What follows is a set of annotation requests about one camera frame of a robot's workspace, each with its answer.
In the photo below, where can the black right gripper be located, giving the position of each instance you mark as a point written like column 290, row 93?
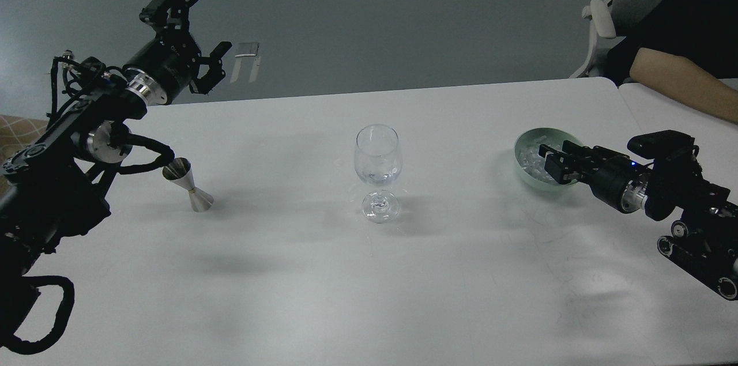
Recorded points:
column 613, row 177

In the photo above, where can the steel double jigger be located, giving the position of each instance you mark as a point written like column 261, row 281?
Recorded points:
column 179, row 172

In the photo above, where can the clear wine glass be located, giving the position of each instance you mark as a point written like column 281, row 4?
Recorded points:
column 377, row 161

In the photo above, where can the person forearm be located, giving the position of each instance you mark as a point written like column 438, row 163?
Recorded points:
column 681, row 80

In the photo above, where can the clear ice cubes pile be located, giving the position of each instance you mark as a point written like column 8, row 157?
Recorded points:
column 533, row 164

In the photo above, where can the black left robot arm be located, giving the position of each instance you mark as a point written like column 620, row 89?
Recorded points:
column 58, row 183

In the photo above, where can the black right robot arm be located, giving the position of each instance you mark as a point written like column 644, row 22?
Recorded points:
column 703, row 241

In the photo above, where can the tan checkered sofa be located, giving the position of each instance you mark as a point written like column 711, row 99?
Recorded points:
column 18, row 132

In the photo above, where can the pale green bowl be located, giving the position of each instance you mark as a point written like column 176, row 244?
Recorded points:
column 541, row 135

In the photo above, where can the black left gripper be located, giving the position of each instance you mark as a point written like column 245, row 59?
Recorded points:
column 172, row 61

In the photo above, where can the person black shirt torso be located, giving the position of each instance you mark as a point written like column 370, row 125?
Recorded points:
column 703, row 31

